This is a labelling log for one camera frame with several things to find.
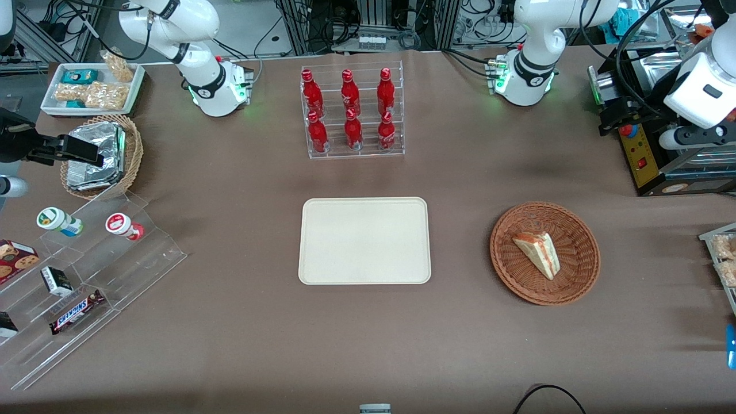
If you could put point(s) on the clear acrylic bottle rack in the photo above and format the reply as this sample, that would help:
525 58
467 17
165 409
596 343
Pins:
368 155

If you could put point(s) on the grey tray with snacks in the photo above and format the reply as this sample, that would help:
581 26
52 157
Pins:
706 237

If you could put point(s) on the clear bag of crackers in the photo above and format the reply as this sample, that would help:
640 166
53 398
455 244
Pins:
118 66
70 92
106 96

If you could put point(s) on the snickers candy bar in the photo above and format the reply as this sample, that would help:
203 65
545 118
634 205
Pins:
76 313

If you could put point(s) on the green lid yogurt cup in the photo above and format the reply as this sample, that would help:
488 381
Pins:
54 220

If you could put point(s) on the teal snack box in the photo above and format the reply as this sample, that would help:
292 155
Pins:
79 76

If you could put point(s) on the white power strip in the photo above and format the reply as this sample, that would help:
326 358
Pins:
371 42

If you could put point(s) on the shiny metal tray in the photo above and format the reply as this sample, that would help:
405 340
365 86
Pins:
661 66

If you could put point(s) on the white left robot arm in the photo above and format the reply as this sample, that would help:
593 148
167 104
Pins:
532 34

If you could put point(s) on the black yellow control box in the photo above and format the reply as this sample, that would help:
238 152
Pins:
647 164

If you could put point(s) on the red cookie box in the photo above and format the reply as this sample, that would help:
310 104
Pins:
14 261

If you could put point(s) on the clear bag of puffed snacks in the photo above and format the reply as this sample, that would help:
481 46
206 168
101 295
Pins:
724 247
728 273

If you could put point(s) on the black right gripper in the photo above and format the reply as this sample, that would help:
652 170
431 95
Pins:
16 141

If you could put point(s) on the white rectangular snack tray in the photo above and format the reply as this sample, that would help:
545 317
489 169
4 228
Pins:
52 103

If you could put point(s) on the flat round brown wicker basket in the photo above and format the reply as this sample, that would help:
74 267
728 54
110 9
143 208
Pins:
517 270

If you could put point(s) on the blue plastic object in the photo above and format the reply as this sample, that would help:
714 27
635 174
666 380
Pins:
732 345

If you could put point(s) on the red soda bottle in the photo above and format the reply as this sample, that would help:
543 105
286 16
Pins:
350 95
317 135
353 132
386 93
386 133
312 95

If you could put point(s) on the silver foil wrapped package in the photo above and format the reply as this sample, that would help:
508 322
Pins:
100 141

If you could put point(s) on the metal device with green edge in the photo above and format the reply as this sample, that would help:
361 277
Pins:
601 86

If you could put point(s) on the deep tan wicker basket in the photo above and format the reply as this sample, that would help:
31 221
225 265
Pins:
133 155

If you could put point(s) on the small grey device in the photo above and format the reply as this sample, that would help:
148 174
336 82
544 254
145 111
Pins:
375 409

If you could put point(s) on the small teal snack packet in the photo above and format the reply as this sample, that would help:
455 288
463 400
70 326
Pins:
75 104

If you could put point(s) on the red lid yogurt cup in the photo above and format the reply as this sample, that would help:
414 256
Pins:
121 224

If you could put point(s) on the dark box with white end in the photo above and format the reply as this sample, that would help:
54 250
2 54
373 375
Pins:
7 326

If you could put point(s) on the beige rectangular tray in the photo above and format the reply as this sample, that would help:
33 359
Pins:
364 241

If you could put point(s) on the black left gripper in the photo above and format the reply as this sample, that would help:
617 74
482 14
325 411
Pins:
641 113

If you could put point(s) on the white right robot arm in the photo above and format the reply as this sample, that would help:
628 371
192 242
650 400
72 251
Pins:
195 63

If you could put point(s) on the small black white box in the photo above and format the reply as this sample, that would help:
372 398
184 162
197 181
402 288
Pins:
56 282

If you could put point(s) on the triangular sandwich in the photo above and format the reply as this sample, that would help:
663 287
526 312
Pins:
537 254

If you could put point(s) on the clear acrylic stepped display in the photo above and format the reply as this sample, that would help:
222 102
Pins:
138 259

